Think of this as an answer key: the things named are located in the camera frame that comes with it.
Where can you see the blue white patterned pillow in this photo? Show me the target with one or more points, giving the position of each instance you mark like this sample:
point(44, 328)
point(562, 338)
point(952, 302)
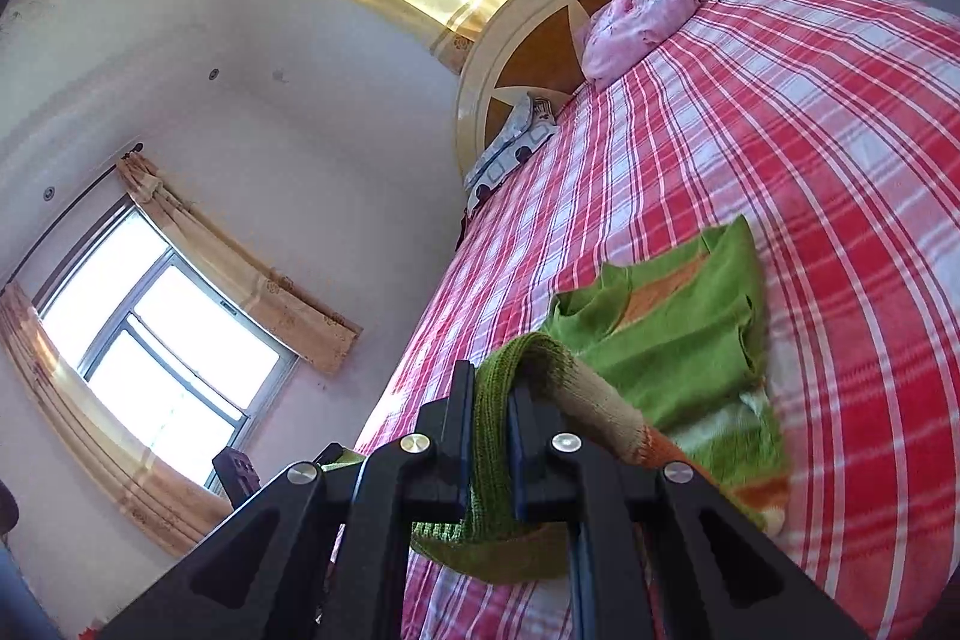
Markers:
point(510, 145)

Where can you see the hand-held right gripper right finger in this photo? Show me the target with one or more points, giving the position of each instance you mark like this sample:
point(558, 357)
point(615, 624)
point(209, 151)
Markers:
point(525, 460)

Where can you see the green orange striped knit sweater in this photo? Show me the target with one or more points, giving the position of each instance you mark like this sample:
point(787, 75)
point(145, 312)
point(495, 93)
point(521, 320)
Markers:
point(675, 340)

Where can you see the large sliding window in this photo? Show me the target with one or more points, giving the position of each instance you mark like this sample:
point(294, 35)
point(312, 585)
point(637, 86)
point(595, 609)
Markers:
point(165, 347)

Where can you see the cream wooden headboard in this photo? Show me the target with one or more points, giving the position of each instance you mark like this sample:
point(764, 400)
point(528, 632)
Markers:
point(540, 48)

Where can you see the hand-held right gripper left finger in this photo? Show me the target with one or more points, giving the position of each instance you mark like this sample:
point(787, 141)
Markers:
point(457, 452)

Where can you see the red plaid bed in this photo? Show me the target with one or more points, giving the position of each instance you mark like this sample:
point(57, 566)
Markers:
point(787, 160)

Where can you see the black curtain rod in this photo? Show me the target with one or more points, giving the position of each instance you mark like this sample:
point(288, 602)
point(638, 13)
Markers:
point(82, 197)

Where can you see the pink floral pillow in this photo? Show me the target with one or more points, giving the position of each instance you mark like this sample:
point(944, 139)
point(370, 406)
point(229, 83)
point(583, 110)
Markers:
point(630, 25)

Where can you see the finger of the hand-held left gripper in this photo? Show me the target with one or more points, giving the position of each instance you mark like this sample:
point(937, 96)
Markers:
point(236, 476)

